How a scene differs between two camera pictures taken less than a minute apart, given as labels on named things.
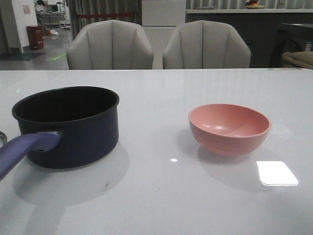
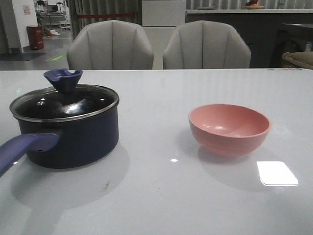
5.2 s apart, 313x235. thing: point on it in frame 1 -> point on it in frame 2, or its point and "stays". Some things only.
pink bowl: (228, 129) stays
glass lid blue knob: (3, 140) -> (68, 99)
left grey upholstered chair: (110, 44) stays
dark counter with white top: (257, 26) stays
